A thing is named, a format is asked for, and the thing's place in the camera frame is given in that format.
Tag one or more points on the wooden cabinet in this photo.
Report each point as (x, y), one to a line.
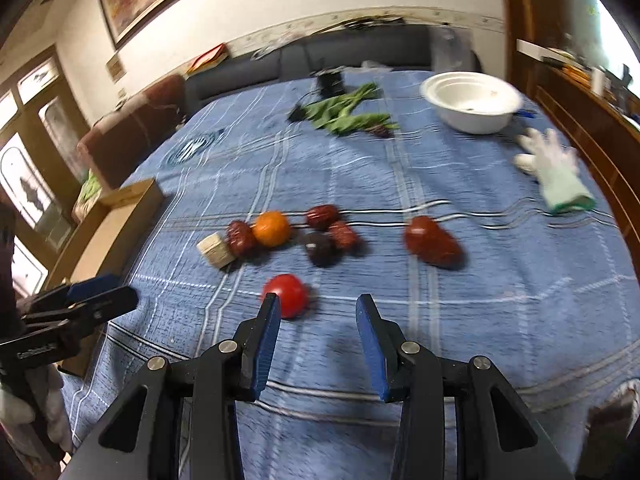
(580, 110)

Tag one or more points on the cardboard box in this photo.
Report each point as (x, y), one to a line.
(107, 240)

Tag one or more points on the red booklet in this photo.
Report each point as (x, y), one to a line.
(207, 58)

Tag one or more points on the person's left hand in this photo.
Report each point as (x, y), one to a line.
(57, 410)

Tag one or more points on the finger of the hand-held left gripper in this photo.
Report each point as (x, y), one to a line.
(95, 310)
(92, 287)

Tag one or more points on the blue checked cloth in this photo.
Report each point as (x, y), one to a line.
(400, 180)

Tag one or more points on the small wooden block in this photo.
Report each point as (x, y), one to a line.
(216, 251)

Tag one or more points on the red date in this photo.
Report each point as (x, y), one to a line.
(322, 215)
(344, 235)
(240, 238)

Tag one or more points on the red tomato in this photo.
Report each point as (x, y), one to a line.
(286, 296)

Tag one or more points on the orange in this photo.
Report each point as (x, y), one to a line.
(271, 228)

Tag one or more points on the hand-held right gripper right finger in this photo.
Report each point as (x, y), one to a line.
(372, 352)

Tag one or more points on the glazed wooden door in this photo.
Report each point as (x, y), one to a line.
(30, 160)

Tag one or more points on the black device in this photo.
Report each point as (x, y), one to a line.
(330, 83)

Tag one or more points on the dark purple round fruit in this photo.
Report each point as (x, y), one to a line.
(320, 249)

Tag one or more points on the small dark purple vegetable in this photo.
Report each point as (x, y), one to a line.
(380, 130)

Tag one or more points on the large red fruit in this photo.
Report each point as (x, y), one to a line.
(432, 242)

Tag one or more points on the dark grey sofa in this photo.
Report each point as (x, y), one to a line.
(295, 62)

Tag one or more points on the brown armchair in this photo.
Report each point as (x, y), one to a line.
(132, 127)

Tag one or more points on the clear plastic container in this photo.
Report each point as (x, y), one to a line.
(452, 50)

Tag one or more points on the green leafy vegetable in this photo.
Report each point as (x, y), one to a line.
(342, 110)

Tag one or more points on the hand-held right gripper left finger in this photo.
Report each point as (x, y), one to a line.
(264, 347)

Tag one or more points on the white work glove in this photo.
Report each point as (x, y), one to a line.
(555, 167)

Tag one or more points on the white bowl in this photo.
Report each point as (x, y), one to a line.
(472, 102)

